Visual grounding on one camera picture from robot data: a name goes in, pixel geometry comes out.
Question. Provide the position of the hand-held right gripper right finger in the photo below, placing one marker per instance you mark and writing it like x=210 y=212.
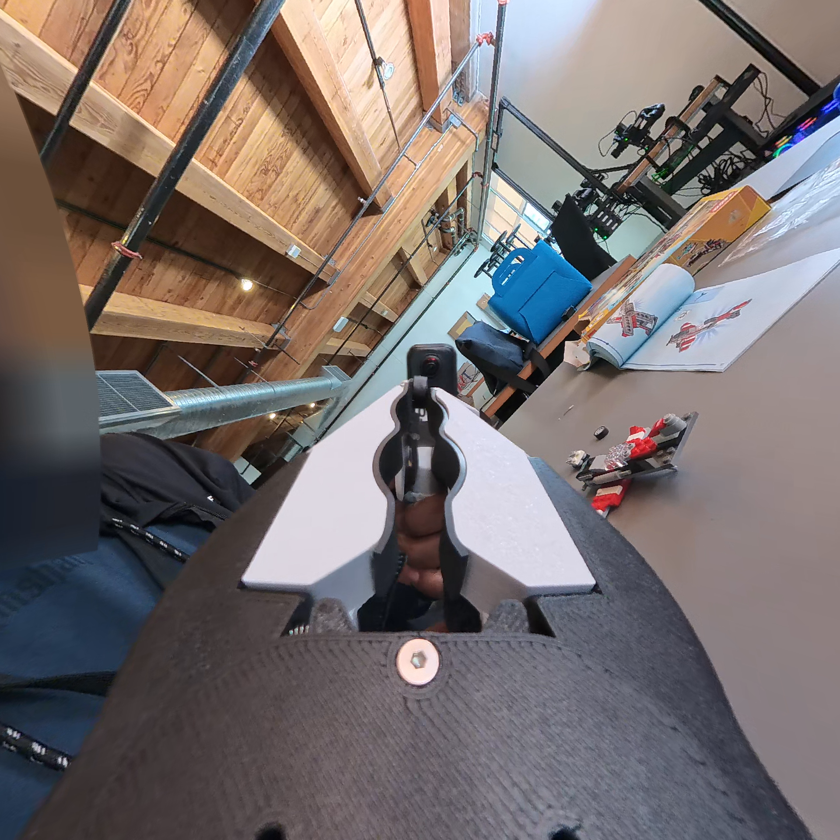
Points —
x=518 y=518

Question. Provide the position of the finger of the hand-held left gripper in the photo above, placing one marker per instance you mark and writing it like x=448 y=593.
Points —
x=420 y=413

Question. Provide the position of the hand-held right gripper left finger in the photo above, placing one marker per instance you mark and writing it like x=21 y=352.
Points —
x=321 y=525

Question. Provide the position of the red white toy brick plane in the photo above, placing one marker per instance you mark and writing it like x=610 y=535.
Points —
x=630 y=459

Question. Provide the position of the grey desk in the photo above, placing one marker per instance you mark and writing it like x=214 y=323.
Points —
x=722 y=558

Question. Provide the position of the person's left hand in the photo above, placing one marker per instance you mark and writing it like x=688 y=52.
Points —
x=423 y=538

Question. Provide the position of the dark blue backpack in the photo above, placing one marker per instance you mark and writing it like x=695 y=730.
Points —
x=492 y=354

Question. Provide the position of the small white toy brick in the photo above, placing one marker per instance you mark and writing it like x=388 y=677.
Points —
x=577 y=459

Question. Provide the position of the blue felt bag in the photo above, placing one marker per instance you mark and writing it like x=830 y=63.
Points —
x=538 y=295

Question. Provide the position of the wood edged grey table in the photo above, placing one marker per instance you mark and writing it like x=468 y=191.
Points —
x=590 y=305

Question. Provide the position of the black cloth flag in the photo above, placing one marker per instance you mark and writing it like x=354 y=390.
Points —
x=577 y=236

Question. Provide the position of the person's clothed body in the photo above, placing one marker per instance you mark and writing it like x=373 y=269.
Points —
x=52 y=623

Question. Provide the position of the instruction booklet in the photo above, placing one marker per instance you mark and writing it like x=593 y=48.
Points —
x=754 y=315

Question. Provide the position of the yellow toy box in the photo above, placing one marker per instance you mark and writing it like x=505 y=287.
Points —
x=722 y=223

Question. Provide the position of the black ceiling pipe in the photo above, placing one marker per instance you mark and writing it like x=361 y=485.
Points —
x=178 y=164

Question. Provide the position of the black rack table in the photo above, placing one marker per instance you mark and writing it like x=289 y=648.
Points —
x=722 y=156

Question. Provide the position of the clear plastic bag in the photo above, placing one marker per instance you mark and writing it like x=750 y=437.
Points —
x=794 y=210

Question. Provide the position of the RGB lit computer tower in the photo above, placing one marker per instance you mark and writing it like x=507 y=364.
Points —
x=807 y=131

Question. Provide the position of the black light stand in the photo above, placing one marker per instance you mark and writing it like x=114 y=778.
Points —
x=761 y=44

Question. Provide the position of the metal air duct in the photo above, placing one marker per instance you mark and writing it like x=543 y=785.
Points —
x=229 y=400

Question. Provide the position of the black camera rig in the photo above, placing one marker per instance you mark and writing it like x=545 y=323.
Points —
x=623 y=141

